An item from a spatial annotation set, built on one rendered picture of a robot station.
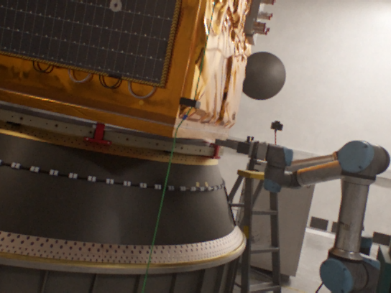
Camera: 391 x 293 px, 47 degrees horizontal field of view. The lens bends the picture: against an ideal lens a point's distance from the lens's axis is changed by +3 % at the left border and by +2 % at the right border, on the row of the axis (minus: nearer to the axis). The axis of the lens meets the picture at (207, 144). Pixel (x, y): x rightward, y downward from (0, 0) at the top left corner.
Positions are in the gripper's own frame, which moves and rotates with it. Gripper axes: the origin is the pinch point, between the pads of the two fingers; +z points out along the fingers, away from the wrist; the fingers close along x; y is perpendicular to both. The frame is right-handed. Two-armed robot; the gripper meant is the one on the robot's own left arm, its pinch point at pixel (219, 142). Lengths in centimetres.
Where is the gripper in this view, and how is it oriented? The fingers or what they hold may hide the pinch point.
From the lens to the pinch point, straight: 188.0
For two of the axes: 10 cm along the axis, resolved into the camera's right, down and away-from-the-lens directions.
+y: 2.1, -9.8, -0.4
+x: -1.4, 0.1, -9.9
